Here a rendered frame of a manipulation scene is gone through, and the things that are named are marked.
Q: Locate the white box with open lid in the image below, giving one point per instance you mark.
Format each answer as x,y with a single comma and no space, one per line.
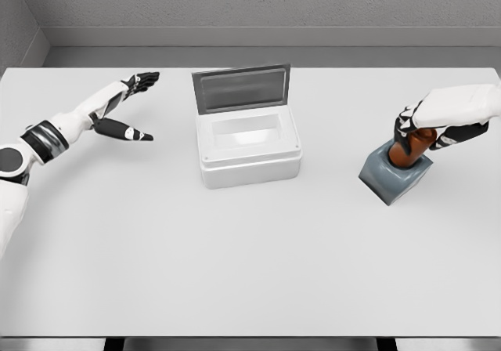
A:
246,147

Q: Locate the brown and grey stamp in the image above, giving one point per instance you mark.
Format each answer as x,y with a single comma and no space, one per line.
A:
395,174

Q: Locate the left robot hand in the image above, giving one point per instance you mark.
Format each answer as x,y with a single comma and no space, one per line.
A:
102,104

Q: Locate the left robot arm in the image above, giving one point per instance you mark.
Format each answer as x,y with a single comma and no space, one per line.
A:
27,151

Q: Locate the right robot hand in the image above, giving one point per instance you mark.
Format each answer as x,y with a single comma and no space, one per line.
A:
450,108

